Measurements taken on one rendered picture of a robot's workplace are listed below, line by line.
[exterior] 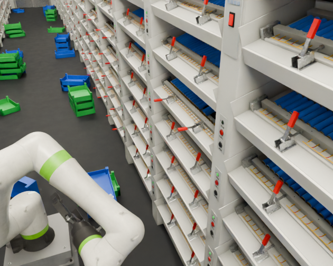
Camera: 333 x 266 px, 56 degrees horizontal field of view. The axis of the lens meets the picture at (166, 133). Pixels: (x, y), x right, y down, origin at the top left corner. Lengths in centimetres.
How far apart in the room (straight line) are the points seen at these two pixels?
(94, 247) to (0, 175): 37
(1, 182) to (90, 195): 27
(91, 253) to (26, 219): 45
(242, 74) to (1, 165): 76
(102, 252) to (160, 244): 95
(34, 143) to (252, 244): 77
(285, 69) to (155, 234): 153
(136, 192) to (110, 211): 126
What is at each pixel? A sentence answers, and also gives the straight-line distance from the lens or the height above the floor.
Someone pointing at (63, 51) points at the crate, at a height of 4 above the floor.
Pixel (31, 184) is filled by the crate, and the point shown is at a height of 20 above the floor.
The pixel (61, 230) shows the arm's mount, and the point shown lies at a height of 36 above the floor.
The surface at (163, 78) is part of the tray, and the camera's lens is 153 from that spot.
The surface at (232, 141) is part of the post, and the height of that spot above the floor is 104.
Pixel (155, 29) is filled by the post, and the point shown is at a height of 121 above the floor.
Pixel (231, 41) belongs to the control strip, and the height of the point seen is 132.
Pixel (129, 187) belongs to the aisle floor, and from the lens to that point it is 237.
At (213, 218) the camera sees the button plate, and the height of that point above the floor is 69.
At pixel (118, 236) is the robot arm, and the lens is 106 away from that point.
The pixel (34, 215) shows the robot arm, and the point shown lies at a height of 55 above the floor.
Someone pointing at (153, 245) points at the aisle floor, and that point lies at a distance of 198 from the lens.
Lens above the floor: 153
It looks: 31 degrees down
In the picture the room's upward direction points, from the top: straight up
